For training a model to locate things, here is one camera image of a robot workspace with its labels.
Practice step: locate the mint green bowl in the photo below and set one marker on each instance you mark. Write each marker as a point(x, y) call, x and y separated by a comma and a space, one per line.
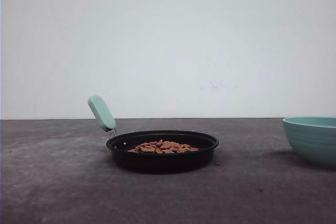
point(312, 138)

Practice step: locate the brown beef cubes pile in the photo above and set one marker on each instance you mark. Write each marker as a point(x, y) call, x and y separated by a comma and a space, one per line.
point(163, 147)

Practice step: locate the black frying pan green handle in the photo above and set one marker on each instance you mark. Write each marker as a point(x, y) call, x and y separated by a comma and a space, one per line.
point(119, 144)

